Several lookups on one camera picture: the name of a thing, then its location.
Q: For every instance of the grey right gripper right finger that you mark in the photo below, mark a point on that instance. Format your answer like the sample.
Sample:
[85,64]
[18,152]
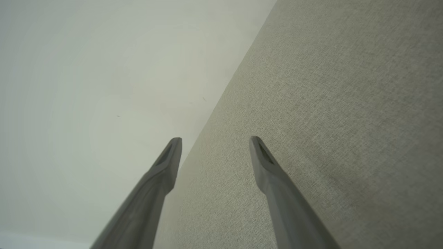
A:
[290,214]

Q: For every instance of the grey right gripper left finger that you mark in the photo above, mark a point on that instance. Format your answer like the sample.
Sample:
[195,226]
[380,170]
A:
[148,200]

